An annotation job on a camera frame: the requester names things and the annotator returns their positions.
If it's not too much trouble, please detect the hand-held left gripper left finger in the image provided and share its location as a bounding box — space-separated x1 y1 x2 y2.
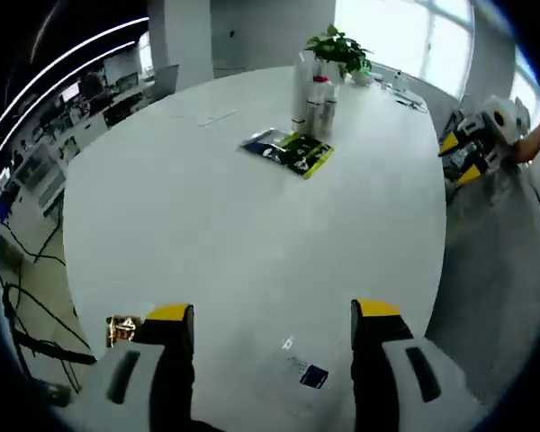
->
66 304 195 432

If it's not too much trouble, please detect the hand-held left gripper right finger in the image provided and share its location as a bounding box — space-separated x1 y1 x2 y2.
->
349 297 485 432

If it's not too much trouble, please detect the gold foil packet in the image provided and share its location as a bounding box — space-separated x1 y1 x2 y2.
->
105 314 143 348

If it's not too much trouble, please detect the clear cap skincare bottle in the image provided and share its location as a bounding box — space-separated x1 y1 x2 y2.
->
305 99 324 135
321 97 339 134

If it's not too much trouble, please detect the green black sachet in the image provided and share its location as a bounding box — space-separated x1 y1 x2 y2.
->
276 133 336 180

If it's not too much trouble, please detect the white skincare tube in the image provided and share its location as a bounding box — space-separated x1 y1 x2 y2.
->
290 49 319 134

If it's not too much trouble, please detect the small clear sample sachet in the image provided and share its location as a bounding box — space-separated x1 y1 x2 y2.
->
278 335 330 389

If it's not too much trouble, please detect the bright window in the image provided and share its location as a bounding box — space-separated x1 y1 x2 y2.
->
335 0 476 91

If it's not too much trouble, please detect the white plant pot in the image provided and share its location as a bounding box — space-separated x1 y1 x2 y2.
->
348 67 373 86

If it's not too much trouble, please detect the green potted plant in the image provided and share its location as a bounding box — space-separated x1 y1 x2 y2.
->
304 24 374 77

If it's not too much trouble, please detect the grey office chair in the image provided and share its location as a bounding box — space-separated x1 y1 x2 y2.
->
148 63 181 104

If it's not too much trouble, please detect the long ceiling light strip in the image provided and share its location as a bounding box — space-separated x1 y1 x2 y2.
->
0 16 150 149
0 40 139 149

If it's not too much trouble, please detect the black floor cable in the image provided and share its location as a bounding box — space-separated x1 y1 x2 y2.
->
0 251 98 397

